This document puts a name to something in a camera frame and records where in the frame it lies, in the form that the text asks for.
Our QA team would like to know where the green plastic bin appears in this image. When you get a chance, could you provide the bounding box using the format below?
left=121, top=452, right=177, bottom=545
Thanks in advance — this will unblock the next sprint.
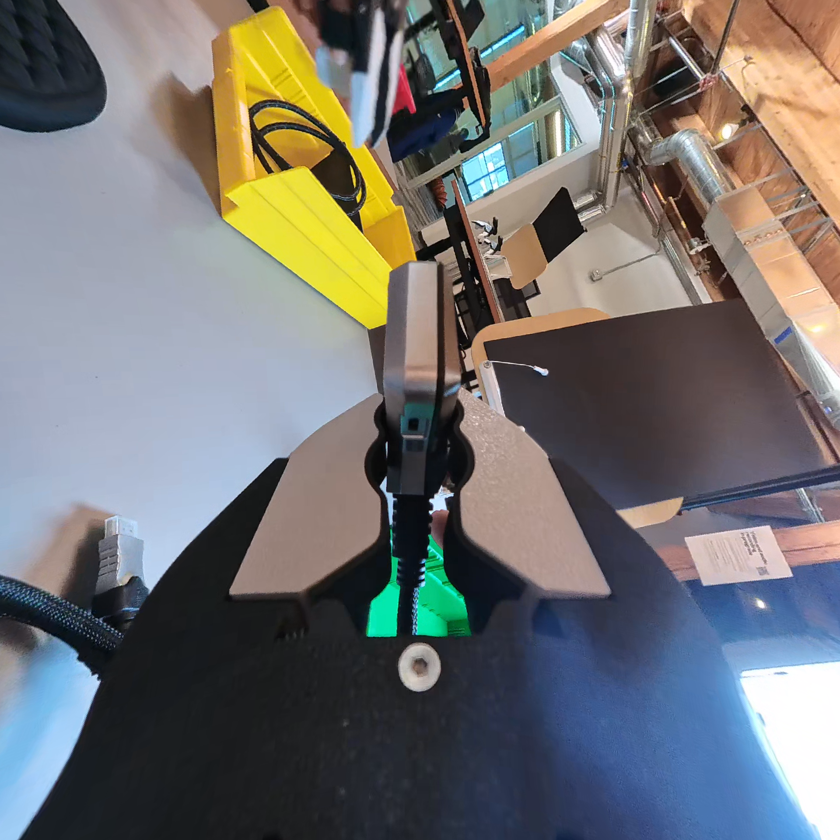
left=365, top=525, right=473, bottom=639

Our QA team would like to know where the silver vertical pipe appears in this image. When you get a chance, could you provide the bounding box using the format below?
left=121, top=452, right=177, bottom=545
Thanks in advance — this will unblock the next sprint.
left=577, top=0, right=660, bottom=214

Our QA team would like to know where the thick black braided HDMI cable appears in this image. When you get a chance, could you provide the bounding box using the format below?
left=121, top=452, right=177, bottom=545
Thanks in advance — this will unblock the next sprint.
left=0, top=400, right=448, bottom=680

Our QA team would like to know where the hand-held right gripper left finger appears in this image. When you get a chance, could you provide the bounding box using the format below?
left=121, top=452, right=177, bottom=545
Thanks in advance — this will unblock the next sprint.
left=228, top=392, right=395, bottom=634

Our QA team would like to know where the wooden desk with black frame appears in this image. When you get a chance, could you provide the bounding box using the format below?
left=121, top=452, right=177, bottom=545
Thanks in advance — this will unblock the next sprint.
left=440, top=197, right=526, bottom=342

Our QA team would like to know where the black textured wrist rest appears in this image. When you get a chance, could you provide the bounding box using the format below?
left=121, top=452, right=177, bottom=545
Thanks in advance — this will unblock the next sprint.
left=0, top=0, right=109, bottom=133

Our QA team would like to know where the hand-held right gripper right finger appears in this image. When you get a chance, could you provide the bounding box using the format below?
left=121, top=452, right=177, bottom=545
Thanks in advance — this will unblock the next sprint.
left=446, top=388, right=613, bottom=634

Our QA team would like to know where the glass window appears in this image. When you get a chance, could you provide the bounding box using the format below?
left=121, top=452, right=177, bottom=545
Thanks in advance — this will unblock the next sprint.
left=459, top=118, right=584, bottom=203

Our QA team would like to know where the silver HDMI switch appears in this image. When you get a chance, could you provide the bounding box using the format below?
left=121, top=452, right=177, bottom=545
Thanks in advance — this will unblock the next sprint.
left=382, top=260, right=463, bottom=404

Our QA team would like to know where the tan and black chair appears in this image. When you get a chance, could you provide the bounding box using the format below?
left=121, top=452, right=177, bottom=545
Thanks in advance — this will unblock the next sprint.
left=500, top=186, right=587, bottom=291

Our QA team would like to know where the white paper notice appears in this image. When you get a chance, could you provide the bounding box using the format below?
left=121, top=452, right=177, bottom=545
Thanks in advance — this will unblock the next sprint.
left=684, top=525, right=793, bottom=587

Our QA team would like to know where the black wood-rimmed panel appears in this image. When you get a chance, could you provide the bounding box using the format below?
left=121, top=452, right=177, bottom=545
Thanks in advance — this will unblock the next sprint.
left=471, top=298, right=840, bottom=529

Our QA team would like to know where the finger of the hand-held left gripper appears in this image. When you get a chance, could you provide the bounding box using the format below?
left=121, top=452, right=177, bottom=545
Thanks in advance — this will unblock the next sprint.
left=315, top=42, right=376, bottom=148
left=366, top=0, right=411, bottom=147

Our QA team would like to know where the silver rectangular duct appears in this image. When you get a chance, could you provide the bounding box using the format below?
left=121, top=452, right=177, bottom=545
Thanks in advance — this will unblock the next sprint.
left=702, top=189, right=840, bottom=411

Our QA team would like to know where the yellow plastic bin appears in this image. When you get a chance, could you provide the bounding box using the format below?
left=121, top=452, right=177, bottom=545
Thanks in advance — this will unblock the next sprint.
left=210, top=5, right=419, bottom=330

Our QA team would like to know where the large silver round duct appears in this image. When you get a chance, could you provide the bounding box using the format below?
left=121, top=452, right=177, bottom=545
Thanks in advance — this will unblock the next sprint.
left=646, top=128, right=737, bottom=206

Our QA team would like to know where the black bin divider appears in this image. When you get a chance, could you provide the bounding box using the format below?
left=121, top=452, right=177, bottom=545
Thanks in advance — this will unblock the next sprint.
left=308, top=141, right=366, bottom=232

